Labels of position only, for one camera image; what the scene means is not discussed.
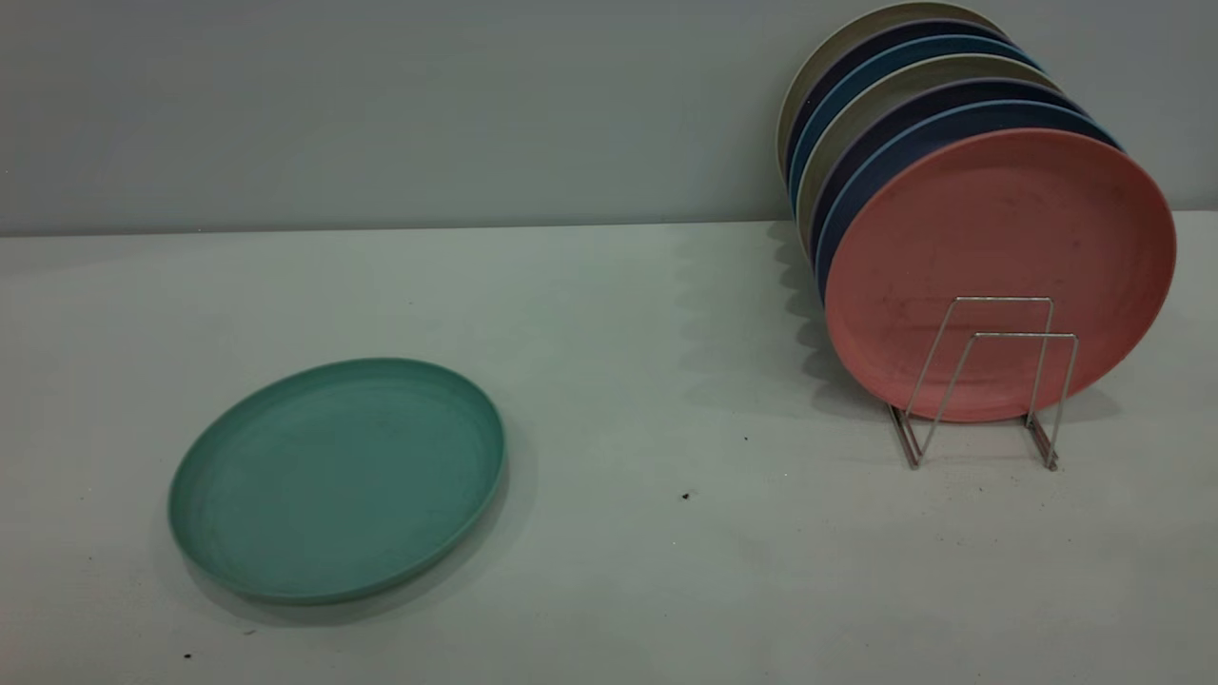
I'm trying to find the pink plastic plate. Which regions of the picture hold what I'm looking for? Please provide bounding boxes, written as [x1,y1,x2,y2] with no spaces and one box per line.
[824,128,1178,424]

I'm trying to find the green plastic plate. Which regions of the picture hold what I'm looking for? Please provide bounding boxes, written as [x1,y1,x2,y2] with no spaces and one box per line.
[167,358,507,606]

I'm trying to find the beige plastic plate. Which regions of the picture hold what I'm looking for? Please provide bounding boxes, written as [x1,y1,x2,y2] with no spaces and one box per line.
[796,54,1063,241]
[776,1,1011,178]

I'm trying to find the blue plastic plate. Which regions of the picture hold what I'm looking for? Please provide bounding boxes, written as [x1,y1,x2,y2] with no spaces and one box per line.
[815,100,1125,302]
[788,34,1044,212]

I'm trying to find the metal wire plate rack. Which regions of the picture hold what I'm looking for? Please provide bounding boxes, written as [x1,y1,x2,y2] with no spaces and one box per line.
[887,296,1080,472]

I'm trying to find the dark purple plastic plate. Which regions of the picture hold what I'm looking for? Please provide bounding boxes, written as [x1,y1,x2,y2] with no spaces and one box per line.
[807,78,1088,260]
[782,18,1025,184]

